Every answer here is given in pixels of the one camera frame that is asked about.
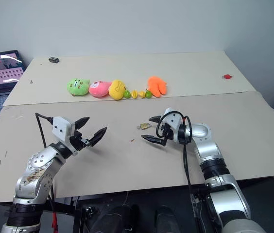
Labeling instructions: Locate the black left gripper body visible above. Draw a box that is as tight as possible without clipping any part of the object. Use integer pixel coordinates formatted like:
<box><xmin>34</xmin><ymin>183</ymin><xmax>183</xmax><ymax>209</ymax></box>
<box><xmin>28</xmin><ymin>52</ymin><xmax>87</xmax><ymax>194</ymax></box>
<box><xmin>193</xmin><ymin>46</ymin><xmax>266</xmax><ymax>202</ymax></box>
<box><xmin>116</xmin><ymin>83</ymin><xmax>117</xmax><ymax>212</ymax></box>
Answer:
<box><xmin>69</xmin><ymin>130</ymin><xmax>90</xmax><ymax>153</ymax></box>

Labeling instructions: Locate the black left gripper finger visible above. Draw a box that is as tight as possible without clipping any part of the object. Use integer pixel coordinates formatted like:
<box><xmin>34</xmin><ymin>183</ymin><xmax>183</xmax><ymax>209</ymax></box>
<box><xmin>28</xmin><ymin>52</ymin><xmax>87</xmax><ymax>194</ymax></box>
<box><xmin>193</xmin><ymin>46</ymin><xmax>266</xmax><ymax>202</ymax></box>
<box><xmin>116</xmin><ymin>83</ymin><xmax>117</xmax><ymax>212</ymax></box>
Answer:
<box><xmin>74</xmin><ymin>116</ymin><xmax>91</xmax><ymax>131</ymax></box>
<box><xmin>87</xmin><ymin>126</ymin><xmax>108</xmax><ymax>147</ymax></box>

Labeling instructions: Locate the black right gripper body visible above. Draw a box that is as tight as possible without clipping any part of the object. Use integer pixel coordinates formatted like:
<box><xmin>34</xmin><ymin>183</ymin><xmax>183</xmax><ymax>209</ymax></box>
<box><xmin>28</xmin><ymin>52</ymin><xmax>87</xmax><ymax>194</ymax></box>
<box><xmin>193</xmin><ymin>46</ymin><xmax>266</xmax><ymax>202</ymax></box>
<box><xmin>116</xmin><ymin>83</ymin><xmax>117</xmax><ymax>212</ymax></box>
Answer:
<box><xmin>156</xmin><ymin>122</ymin><xmax>174</xmax><ymax>147</ymax></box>

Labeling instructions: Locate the orange plush toy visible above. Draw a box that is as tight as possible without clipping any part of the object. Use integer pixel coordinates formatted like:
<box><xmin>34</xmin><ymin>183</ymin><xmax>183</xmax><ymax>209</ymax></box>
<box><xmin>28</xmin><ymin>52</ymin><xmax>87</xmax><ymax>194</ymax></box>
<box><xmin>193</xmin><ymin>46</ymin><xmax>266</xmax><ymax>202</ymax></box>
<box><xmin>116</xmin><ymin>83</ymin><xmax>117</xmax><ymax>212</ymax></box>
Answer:
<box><xmin>147</xmin><ymin>76</ymin><xmax>168</xmax><ymax>99</ymax></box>

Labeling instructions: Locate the green plush toy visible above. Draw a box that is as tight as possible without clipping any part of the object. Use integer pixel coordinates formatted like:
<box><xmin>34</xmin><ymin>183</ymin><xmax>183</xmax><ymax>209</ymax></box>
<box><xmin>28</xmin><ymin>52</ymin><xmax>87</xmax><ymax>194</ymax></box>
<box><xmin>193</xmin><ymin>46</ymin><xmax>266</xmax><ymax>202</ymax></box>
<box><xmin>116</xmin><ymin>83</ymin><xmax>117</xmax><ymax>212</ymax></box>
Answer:
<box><xmin>66</xmin><ymin>77</ymin><xmax>90</xmax><ymax>96</ymax></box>

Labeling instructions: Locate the pink plush toy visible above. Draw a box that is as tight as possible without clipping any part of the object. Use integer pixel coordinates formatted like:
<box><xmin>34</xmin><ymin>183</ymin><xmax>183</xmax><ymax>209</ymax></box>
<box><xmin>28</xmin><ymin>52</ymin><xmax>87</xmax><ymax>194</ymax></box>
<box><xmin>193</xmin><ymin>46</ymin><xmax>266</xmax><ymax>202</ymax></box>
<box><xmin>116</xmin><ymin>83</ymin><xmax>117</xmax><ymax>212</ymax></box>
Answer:
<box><xmin>88</xmin><ymin>80</ymin><xmax>112</xmax><ymax>99</ymax></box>

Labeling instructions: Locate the yellow plush toy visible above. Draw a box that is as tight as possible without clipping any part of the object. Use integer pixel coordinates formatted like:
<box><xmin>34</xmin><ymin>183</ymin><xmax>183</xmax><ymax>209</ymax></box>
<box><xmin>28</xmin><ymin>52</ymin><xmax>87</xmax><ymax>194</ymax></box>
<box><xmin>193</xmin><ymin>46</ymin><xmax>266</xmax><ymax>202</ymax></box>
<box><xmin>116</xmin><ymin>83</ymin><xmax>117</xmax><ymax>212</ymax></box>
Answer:
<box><xmin>108</xmin><ymin>79</ymin><xmax>128</xmax><ymax>101</ymax></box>

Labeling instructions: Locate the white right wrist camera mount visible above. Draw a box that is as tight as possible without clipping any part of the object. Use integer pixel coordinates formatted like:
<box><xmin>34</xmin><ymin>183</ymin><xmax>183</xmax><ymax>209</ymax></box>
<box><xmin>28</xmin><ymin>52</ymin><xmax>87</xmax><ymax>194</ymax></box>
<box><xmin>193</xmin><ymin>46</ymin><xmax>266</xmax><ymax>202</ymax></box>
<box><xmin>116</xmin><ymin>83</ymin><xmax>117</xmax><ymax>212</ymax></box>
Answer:
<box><xmin>162</xmin><ymin>108</ymin><xmax>184</xmax><ymax>143</ymax></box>

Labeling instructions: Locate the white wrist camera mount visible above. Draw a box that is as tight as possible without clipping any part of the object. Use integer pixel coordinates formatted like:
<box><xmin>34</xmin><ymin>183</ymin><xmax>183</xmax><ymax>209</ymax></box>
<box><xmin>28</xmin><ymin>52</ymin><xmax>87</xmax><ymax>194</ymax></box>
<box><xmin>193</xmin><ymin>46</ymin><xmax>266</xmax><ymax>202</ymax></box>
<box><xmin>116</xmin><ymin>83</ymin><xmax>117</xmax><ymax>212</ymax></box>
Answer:
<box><xmin>162</xmin><ymin>108</ymin><xmax>184</xmax><ymax>143</ymax></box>
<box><xmin>51</xmin><ymin>116</ymin><xmax>78</xmax><ymax>156</ymax></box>

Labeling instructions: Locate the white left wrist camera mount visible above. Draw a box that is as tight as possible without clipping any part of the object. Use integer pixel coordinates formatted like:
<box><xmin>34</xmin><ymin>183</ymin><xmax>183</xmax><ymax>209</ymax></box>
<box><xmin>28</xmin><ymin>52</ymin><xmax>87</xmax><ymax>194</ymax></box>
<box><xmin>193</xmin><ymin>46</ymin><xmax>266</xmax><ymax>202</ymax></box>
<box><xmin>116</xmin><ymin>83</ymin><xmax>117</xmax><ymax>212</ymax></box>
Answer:
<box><xmin>51</xmin><ymin>116</ymin><xmax>78</xmax><ymax>156</ymax></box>

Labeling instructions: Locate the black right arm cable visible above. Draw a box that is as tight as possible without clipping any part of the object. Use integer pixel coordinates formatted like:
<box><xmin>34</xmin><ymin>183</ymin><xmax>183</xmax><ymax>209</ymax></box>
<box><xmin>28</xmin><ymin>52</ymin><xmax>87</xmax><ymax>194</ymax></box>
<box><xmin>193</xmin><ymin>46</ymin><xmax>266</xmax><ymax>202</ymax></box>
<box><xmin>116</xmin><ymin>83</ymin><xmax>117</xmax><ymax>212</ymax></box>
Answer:
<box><xmin>155</xmin><ymin>111</ymin><xmax>196</xmax><ymax>202</ymax></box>

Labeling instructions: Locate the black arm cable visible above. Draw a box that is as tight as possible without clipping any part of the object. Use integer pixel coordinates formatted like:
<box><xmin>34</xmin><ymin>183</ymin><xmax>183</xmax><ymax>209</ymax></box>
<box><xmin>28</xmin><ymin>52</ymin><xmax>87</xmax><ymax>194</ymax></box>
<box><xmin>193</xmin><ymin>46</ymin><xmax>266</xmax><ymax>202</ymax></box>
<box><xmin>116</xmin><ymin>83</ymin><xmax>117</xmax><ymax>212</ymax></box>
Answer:
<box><xmin>155</xmin><ymin>111</ymin><xmax>196</xmax><ymax>202</ymax></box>
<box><xmin>34</xmin><ymin>112</ymin><xmax>55</xmax><ymax>149</ymax></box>

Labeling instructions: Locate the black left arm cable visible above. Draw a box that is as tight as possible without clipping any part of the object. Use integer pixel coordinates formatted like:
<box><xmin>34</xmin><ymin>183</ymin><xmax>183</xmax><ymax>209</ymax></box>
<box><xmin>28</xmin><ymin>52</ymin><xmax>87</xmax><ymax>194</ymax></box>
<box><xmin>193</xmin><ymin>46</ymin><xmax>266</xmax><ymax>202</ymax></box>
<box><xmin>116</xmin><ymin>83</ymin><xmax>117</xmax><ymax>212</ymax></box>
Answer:
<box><xmin>34</xmin><ymin>112</ymin><xmax>55</xmax><ymax>149</ymax></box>

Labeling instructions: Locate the red cable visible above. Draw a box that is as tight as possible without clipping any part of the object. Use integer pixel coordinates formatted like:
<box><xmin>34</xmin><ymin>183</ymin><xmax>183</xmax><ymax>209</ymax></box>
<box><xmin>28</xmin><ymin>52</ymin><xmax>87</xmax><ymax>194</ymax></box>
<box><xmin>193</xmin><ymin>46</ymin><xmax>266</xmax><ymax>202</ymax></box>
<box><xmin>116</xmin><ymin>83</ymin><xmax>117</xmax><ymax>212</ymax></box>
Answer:
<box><xmin>51</xmin><ymin>210</ymin><xmax>59</xmax><ymax>233</ymax></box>

